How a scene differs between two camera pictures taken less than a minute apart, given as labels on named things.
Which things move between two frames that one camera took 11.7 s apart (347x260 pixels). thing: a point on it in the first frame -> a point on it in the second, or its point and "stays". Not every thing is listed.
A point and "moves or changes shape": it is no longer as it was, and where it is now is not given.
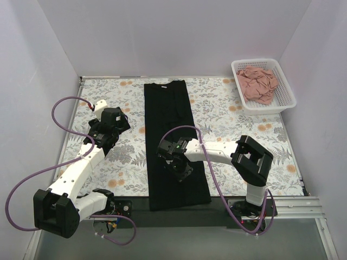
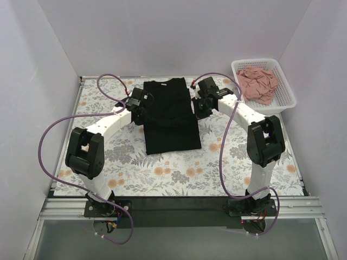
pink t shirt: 258,84 stays
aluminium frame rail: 298,208 stays
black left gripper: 119,125 -> 140,116
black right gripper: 181,175 -> 198,109
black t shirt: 168,108 moves or changes shape
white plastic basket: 262,86 stays
